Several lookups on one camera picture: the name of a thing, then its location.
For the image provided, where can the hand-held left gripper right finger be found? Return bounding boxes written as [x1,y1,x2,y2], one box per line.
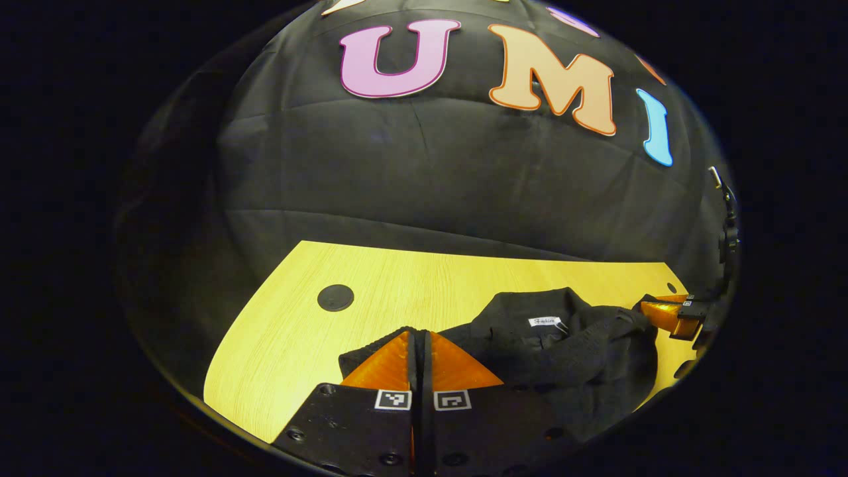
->
[419,329,572,477]

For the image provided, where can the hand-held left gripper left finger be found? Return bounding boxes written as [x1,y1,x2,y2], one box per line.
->
[270,329,420,477]

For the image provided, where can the black garment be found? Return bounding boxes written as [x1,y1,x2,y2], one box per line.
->
[338,287,661,446]

